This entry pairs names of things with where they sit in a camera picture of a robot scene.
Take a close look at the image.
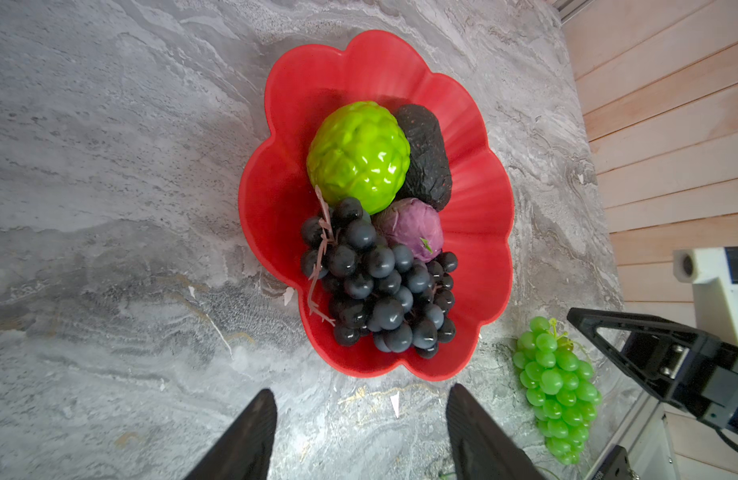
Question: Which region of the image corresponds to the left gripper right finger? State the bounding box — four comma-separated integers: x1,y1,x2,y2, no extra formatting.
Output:
446,383,543,480

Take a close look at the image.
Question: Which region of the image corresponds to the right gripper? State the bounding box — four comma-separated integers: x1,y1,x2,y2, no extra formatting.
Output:
567,307,738,435

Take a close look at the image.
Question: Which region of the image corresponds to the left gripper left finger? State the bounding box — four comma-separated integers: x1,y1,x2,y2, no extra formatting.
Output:
185,389,278,480

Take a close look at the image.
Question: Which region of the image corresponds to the green grape bunch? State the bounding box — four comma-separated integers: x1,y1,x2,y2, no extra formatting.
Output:
512,316,603,465

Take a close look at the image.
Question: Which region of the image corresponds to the black grape bunch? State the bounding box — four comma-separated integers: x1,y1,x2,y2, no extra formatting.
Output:
300,197,459,359

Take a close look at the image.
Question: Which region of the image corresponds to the purple fig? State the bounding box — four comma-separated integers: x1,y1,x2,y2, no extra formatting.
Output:
373,198,444,262

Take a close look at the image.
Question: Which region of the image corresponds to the dark avocado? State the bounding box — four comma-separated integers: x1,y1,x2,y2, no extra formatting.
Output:
395,104,453,212

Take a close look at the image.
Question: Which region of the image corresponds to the green custard apple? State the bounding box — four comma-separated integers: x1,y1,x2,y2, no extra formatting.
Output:
306,101,410,215

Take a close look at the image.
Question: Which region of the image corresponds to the red flower-shaped fruit bowl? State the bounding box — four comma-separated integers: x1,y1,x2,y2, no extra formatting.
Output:
238,30,515,381

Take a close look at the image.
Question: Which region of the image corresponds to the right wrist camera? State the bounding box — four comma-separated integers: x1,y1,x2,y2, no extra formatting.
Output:
673,246,738,346

